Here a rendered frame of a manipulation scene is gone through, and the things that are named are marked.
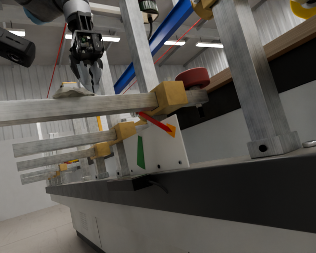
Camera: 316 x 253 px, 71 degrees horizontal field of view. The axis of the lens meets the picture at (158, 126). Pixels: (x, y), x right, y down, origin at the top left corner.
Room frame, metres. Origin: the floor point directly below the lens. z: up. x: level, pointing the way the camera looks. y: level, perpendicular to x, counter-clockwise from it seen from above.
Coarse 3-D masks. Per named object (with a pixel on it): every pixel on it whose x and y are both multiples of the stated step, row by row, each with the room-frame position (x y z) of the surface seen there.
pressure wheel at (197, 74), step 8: (184, 72) 0.49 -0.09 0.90; (192, 72) 0.48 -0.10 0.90; (200, 72) 0.48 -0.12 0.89; (176, 80) 0.51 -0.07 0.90; (184, 80) 0.49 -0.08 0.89; (192, 80) 0.48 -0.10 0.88; (200, 80) 0.48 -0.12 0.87; (208, 80) 0.50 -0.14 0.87; (192, 88) 0.51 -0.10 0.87; (200, 88) 0.54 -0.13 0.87; (200, 112) 0.51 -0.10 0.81
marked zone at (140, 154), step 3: (138, 138) 0.54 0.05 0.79; (141, 138) 0.52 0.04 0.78; (138, 141) 0.54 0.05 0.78; (141, 141) 0.53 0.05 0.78; (138, 144) 0.54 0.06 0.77; (141, 144) 0.53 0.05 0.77; (138, 147) 0.54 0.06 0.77; (141, 147) 0.53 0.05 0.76; (138, 150) 0.55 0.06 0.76; (141, 150) 0.53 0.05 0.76; (138, 153) 0.55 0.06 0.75; (141, 153) 0.54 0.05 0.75; (138, 156) 0.55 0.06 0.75; (141, 156) 0.54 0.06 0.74; (138, 159) 0.56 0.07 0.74; (141, 159) 0.54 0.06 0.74; (138, 162) 0.56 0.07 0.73; (141, 162) 0.55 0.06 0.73; (138, 165) 0.56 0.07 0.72; (141, 165) 0.55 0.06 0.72; (144, 165) 0.54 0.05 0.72; (144, 168) 0.54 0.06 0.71
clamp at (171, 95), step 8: (160, 88) 0.42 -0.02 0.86; (168, 88) 0.41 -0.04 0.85; (176, 88) 0.42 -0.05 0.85; (184, 88) 0.44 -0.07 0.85; (160, 96) 0.43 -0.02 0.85; (168, 96) 0.41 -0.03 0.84; (176, 96) 0.42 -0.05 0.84; (184, 96) 0.43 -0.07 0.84; (160, 104) 0.43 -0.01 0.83; (168, 104) 0.41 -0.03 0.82; (176, 104) 0.42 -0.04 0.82; (184, 104) 0.44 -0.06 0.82; (144, 112) 0.49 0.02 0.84; (152, 112) 0.46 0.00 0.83; (160, 112) 0.46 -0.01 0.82; (168, 112) 0.48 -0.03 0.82; (144, 120) 0.52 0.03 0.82
